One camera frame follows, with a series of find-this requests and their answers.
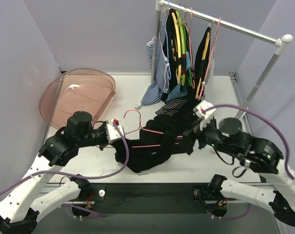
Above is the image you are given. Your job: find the pink wire hanger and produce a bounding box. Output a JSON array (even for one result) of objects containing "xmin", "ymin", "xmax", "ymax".
[{"xmin": 98, "ymin": 109, "xmax": 184, "ymax": 149}]

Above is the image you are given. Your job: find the black tank top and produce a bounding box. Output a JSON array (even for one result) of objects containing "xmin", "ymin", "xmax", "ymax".
[{"xmin": 112, "ymin": 132, "xmax": 186, "ymax": 173}]

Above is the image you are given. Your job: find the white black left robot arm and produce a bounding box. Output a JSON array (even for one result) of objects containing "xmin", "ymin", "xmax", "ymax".
[{"xmin": 0, "ymin": 111, "xmax": 125, "ymax": 234}]

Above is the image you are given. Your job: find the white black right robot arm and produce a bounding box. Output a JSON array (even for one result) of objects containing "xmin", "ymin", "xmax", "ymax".
[{"xmin": 178, "ymin": 117, "xmax": 295, "ymax": 227}]

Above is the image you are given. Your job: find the pink hanger with garment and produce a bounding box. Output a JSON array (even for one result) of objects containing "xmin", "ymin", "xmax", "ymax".
[{"xmin": 198, "ymin": 18, "xmax": 221, "ymax": 101}]

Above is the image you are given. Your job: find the yellow hanger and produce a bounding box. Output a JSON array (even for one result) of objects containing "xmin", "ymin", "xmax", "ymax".
[
  {"xmin": 171, "ymin": 12, "xmax": 182, "ymax": 84},
  {"xmin": 195, "ymin": 26, "xmax": 211, "ymax": 100}
]

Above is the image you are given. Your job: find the blue white striped top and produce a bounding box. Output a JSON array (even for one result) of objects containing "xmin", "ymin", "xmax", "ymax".
[{"xmin": 140, "ymin": 40, "xmax": 171, "ymax": 106}]

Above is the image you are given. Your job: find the green hanger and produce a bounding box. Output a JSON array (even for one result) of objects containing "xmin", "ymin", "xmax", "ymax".
[{"xmin": 176, "ymin": 11, "xmax": 194, "ymax": 88}]

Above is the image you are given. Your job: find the light blue hanger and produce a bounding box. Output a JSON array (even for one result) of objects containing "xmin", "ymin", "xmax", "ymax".
[{"xmin": 164, "ymin": 5, "xmax": 171, "ymax": 80}]

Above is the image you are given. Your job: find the black multicolour striped garment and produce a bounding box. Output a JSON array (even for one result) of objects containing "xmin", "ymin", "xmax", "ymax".
[{"xmin": 155, "ymin": 97, "xmax": 187, "ymax": 116}]

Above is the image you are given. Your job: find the pink translucent plastic basin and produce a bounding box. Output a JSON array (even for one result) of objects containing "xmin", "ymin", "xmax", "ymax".
[{"xmin": 39, "ymin": 68, "xmax": 116, "ymax": 129}]

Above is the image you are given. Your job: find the teal garment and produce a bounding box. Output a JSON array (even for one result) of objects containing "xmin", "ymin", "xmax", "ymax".
[{"xmin": 165, "ymin": 83, "xmax": 187, "ymax": 103}]

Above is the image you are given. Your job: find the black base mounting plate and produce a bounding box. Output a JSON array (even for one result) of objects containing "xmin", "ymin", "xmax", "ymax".
[{"xmin": 73, "ymin": 184, "xmax": 224, "ymax": 215}]

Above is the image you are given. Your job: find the black hanging garment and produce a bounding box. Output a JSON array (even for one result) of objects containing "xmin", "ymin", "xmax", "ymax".
[{"xmin": 157, "ymin": 9, "xmax": 211, "ymax": 126}]

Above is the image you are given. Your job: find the white clothes rack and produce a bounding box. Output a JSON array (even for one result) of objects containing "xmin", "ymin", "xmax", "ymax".
[{"xmin": 134, "ymin": 0, "xmax": 294, "ymax": 120}]

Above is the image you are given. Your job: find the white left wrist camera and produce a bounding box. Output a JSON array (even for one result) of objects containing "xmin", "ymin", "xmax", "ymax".
[{"xmin": 106, "ymin": 119, "xmax": 125, "ymax": 144}]

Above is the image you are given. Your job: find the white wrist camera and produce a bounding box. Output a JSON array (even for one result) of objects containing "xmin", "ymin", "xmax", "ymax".
[
  {"xmin": 106, "ymin": 119, "xmax": 125, "ymax": 144},
  {"xmin": 193, "ymin": 100, "xmax": 216, "ymax": 131}
]

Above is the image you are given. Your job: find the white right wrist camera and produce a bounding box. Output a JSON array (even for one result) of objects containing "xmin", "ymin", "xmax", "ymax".
[{"xmin": 193, "ymin": 100, "xmax": 216, "ymax": 131}]

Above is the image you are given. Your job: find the aluminium frame rail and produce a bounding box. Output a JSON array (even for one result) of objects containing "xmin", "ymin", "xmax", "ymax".
[{"xmin": 39, "ymin": 182, "xmax": 272, "ymax": 204}]

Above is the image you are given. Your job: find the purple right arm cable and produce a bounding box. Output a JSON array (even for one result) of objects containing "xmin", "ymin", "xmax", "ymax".
[{"xmin": 204, "ymin": 103, "xmax": 295, "ymax": 221}]

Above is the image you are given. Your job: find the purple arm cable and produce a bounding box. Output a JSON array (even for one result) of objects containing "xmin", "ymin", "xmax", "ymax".
[
  {"xmin": 204, "ymin": 103, "xmax": 295, "ymax": 221},
  {"xmin": 0, "ymin": 124, "xmax": 130, "ymax": 217}
]

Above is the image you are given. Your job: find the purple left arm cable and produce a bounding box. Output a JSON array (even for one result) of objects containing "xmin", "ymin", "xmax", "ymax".
[{"xmin": 0, "ymin": 124, "xmax": 130, "ymax": 217}]

